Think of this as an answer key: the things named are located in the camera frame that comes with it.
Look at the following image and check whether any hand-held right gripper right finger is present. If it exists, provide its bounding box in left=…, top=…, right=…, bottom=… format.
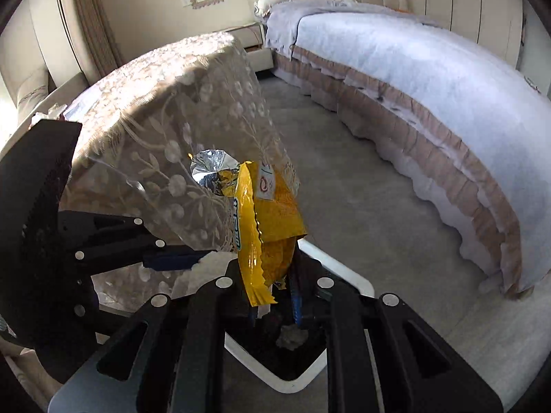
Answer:
left=288, top=254, right=504, bottom=413

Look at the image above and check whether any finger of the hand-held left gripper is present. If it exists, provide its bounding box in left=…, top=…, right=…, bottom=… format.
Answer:
left=58, top=210, right=207, bottom=273

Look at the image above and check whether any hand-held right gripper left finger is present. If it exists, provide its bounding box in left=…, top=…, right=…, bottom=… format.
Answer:
left=49, top=262, right=259, bottom=413

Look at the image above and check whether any white square trash bin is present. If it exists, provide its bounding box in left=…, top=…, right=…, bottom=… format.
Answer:
left=170, top=239, right=375, bottom=394

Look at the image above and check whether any yellow snack bag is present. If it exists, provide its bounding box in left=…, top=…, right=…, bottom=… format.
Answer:
left=189, top=148, right=308, bottom=308

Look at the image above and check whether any crumpled grey tissue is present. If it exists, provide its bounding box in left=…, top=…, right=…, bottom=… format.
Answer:
left=275, top=325, right=309, bottom=350

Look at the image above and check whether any beige cushion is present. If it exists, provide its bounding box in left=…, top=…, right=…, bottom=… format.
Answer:
left=13, top=66, right=54, bottom=110

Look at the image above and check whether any beige upholstered chair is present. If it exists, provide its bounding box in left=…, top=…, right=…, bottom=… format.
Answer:
left=0, top=71, right=93, bottom=160

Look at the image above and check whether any embroidered beige tablecloth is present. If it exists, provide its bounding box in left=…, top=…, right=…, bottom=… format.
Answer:
left=58, top=32, right=302, bottom=310

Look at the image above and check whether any bed with pink ruffled skirt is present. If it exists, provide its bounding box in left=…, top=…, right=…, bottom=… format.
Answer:
left=271, top=45, right=534, bottom=299

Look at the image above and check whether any beige nightstand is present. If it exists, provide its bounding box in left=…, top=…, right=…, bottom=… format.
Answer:
left=235, top=21, right=274, bottom=74

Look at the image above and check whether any lavender blanket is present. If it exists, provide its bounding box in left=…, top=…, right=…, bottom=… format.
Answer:
left=262, top=2, right=551, bottom=295

